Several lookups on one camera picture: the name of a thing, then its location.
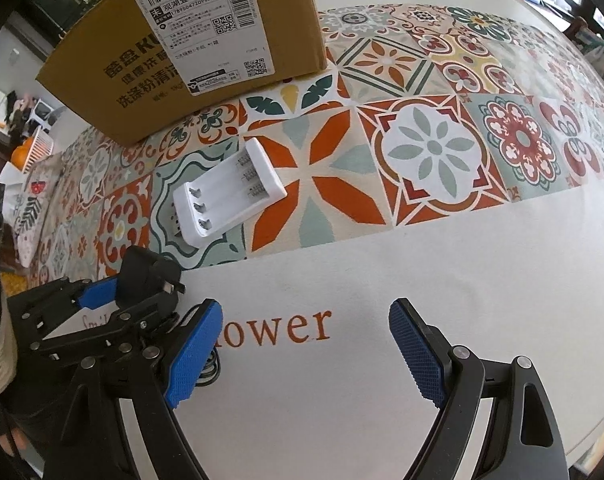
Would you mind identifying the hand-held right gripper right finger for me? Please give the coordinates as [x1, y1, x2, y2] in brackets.
[388, 297, 571, 480]

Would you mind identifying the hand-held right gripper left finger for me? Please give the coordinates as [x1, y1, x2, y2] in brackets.
[42, 297, 224, 480]

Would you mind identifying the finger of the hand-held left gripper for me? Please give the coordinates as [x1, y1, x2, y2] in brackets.
[29, 304, 181, 362]
[6, 274, 121, 343]

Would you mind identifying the black power adapter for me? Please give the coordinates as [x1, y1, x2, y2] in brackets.
[116, 245, 187, 322]

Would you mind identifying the brown cardboard box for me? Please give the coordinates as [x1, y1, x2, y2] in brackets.
[35, 0, 329, 147]

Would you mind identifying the yellow packet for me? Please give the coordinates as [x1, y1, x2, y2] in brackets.
[0, 269, 33, 297]

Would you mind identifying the floral printed pouch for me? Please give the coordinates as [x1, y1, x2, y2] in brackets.
[12, 162, 68, 267]

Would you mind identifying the white fruit basket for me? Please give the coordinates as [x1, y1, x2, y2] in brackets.
[28, 127, 56, 172]

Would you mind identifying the white battery charger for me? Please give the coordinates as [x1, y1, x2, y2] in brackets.
[172, 137, 289, 252]

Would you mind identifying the pile of oranges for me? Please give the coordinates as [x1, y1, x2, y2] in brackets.
[10, 140, 35, 169]

